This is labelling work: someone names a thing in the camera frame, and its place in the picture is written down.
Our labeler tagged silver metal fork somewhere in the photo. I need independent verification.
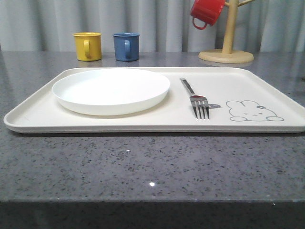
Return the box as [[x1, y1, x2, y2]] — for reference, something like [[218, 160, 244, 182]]
[[180, 78, 210, 120]]

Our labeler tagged white round plate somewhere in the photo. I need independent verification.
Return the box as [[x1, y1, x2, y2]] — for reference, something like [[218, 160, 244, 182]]
[[52, 68, 170, 116]]

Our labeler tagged blue enamel mug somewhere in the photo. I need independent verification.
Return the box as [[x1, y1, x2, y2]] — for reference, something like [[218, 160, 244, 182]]
[[113, 32, 140, 62]]

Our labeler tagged cream rabbit serving tray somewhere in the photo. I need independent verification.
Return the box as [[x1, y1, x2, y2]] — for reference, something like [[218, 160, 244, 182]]
[[4, 67, 305, 133]]

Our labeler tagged wooden mug tree stand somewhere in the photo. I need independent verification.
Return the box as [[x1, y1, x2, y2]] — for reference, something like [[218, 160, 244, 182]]
[[198, 0, 254, 64]]

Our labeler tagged yellow enamel mug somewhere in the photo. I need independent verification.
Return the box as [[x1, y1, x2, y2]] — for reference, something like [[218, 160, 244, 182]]
[[73, 32, 102, 62]]

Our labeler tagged red enamel mug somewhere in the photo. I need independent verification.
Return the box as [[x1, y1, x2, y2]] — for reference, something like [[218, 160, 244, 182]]
[[190, 0, 225, 30]]

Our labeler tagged grey pleated curtain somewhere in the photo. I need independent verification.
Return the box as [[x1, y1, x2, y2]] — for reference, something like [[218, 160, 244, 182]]
[[0, 0, 305, 52]]

